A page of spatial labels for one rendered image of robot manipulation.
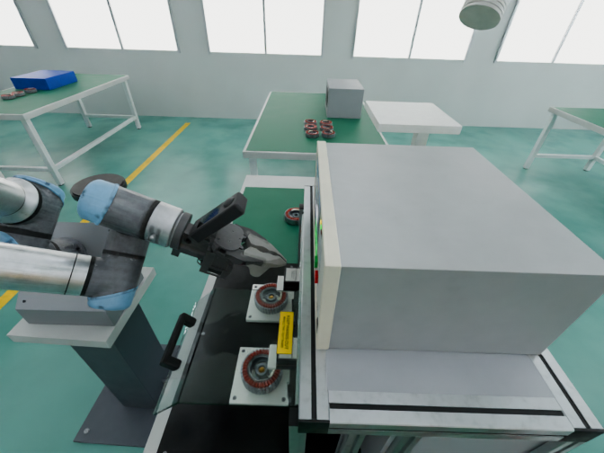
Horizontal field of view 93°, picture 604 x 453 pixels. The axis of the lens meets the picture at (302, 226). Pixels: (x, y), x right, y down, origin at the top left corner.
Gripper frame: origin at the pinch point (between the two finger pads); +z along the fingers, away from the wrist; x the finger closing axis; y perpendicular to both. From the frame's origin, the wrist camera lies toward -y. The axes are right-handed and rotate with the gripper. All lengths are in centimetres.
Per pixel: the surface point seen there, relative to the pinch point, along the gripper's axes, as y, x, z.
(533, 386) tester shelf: -10.9, 19.7, 40.7
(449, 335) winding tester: -10.0, 14.5, 26.7
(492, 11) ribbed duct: -68, -100, 52
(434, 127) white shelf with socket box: -26, -80, 52
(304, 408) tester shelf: 4.5, 23.9, 7.6
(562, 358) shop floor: 41, -47, 193
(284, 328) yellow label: 10.7, 7.7, 6.0
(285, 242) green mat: 41, -55, 15
